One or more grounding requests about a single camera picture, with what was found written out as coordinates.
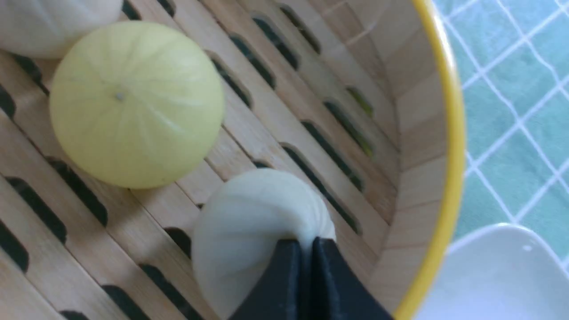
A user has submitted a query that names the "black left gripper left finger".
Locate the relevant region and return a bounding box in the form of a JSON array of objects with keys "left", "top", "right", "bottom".
[{"left": 230, "top": 240, "right": 301, "bottom": 320}]

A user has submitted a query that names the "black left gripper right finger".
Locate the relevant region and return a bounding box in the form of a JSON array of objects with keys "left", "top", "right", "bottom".
[{"left": 310, "top": 237, "right": 393, "bottom": 320}]

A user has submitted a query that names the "white steamed bun front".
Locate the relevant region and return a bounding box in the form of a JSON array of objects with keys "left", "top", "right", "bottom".
[{"left": 191, "top": 168, "right": 337, "bottom": 320}]

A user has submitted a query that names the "white steamed bun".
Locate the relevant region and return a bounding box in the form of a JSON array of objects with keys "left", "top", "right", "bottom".
[
  {"left": 0, "top": 0, "right": 124, "bottom": 59},
  {"left": 191, "top": 168, "right": 337, "bottom": 320}
]

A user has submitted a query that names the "yellow steamed bun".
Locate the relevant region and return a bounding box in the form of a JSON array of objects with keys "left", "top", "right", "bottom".
[{"left": 49, "top": 20, "right": 225, "bottom": 189}]

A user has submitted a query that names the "white steamed bun back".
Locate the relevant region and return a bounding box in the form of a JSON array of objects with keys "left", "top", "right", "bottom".
[{"left": 0, "top": 0, "right": 124, "bottom": 59}]

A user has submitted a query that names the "white square plate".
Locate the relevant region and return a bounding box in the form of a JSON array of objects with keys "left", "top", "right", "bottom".
[{"left": 415, "top": 223, "right": 569, "bottom": 320}]

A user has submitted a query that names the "yellow-rimmed bamboo steamer basket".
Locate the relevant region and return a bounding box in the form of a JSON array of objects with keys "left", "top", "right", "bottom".
[{"left": 1, "top": 0, "right": 465, "bottom": 320}]

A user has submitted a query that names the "green checkered tablecloth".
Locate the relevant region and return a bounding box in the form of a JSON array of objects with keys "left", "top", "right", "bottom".
[{"left": 435, "top": 0, "right": 568, "bottom": 271}]

